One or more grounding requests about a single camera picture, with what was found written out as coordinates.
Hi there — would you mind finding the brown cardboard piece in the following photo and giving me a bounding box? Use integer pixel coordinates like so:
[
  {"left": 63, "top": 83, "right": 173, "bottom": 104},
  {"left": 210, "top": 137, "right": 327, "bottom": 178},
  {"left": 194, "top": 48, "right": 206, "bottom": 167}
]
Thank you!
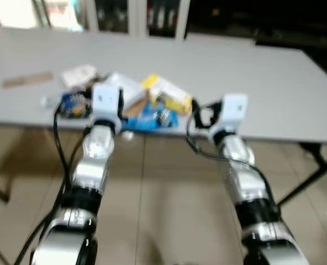
[{"left": 125, "top": 99, "right": 151, "bottom": 118}]

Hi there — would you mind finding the white flat box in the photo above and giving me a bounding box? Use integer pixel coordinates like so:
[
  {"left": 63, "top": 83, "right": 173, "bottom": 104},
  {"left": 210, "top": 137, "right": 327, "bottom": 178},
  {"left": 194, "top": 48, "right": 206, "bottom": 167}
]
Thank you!
[{"left": 100, "top": 72, "right": 148, "bottom": 111}]

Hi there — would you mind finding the blue flat packet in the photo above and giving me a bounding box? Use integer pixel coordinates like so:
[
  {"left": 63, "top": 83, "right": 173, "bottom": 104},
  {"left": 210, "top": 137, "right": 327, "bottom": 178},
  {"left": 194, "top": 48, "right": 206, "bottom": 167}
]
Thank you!
[{"left": 122, "top": 102, "right": 180, "bottom": 132}]

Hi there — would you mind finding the yellow white packet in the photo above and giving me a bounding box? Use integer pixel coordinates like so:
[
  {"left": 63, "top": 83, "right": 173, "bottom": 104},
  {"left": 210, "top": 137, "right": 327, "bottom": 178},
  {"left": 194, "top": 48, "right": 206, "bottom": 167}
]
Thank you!
[{"left": 141, "top": 74, "right": 193, "bottom": 114}]

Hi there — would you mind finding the blue orange snack packet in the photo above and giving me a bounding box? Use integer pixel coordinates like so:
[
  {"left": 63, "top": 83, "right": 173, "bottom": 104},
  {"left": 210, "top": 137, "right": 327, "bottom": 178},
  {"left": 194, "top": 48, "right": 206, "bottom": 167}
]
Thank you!
[{"left": 61, "top": 91, "right": 93, "bottom": 119}]

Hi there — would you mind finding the white crumpled packet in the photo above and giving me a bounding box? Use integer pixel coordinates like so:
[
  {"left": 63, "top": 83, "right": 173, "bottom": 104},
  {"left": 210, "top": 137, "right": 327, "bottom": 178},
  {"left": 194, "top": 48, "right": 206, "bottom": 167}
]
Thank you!
[{"left": 60, "top": 65, "right": 98, "bottom": 89}]

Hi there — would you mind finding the white framed glass door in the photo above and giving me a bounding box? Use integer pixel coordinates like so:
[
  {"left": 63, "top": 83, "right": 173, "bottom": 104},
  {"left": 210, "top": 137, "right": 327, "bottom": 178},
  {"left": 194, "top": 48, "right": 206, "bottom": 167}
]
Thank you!
[{"left": 83, "top": 0, "right": 192, "bottom": 40}]

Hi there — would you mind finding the brown wooden ruler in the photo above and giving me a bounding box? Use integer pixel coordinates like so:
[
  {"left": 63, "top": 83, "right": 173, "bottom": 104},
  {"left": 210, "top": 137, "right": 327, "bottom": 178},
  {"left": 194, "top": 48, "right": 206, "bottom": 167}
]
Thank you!
[{"left": 2, "top": 72, "right": 55, "bottom": 89}]

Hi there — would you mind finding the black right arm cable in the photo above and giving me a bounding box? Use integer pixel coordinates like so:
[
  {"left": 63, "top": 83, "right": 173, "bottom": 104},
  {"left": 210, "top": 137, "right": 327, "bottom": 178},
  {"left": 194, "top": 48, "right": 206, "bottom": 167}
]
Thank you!
[{"left": 184, "top": 102, "right": 281, "bottom": 221}]

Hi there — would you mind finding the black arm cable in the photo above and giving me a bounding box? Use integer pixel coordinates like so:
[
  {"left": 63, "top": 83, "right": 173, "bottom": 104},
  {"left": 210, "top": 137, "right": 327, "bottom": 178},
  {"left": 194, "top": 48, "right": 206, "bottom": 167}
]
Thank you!
[
  {"left": 184, "top": 102, "right": 281, "bottom": 221},
  {"left": 13, "top": 88, "right": 93, "bottom": 265}
]

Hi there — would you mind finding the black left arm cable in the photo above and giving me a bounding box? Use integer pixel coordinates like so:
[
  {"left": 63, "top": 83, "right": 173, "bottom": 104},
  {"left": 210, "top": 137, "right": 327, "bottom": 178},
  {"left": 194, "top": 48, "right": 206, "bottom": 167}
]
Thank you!
[{"left": 13, "top": 88, "right": 93, "bottom": 265}]

